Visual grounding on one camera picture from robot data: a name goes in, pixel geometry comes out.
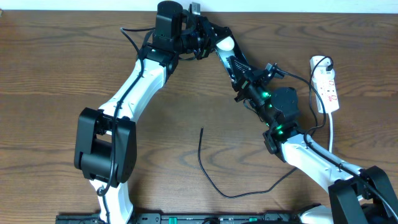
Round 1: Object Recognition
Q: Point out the black smartphone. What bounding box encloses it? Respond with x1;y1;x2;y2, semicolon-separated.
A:
215;35;250;85

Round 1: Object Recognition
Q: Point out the black charging cable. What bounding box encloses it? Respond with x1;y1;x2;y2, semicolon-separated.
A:
197;55;335;199

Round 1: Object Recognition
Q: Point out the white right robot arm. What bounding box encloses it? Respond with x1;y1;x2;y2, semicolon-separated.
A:
226;56;397;223

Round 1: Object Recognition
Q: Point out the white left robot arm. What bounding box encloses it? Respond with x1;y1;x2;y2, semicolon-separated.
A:
74;1;231;223

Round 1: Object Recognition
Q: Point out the white charger adapter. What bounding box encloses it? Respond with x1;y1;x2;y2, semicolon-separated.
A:
310;55;335;81

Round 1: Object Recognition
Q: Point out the white power strip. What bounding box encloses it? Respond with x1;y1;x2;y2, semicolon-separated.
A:
308;55;340;114

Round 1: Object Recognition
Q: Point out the white power strip cord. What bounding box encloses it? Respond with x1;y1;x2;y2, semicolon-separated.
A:
328;112;334;153

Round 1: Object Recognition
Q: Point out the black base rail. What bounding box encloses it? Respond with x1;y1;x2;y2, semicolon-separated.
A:
55;212;300;224

